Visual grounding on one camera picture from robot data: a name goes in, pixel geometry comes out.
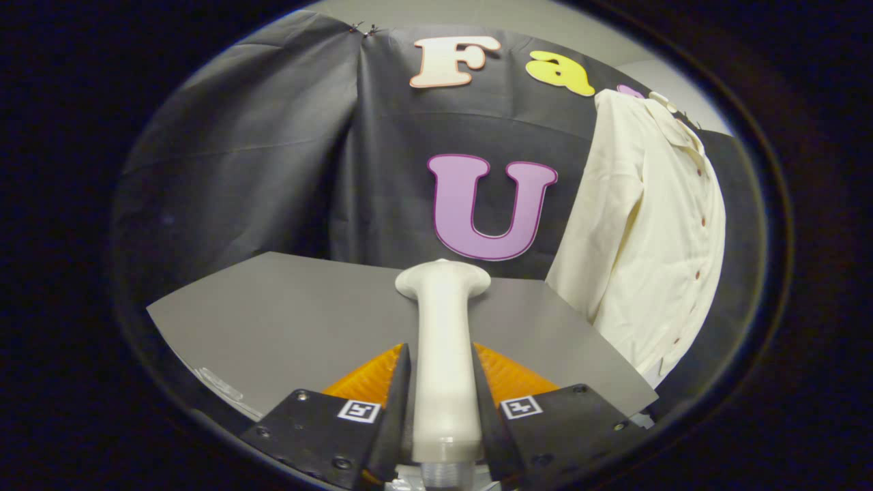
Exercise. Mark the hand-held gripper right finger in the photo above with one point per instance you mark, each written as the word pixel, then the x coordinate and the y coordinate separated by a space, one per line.
pixel 490 429

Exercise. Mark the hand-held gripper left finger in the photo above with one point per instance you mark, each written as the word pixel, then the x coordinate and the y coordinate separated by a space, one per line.
pixel 397 423

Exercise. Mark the cream button-up shirt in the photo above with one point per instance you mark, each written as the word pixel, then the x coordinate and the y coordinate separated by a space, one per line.
pixel 648 239

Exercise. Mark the grey-topped white cabinet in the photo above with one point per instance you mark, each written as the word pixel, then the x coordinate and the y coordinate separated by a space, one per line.
pixel 286 320

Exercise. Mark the clear plastic sheet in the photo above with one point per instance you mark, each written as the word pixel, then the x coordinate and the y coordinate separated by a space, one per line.
pixel 222 389

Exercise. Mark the black backdrop cloth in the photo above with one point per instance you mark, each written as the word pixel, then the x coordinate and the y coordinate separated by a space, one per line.
pixel 273 170

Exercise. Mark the black binder clip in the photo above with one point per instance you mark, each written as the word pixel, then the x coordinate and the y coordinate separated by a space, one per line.
pixel 372 30

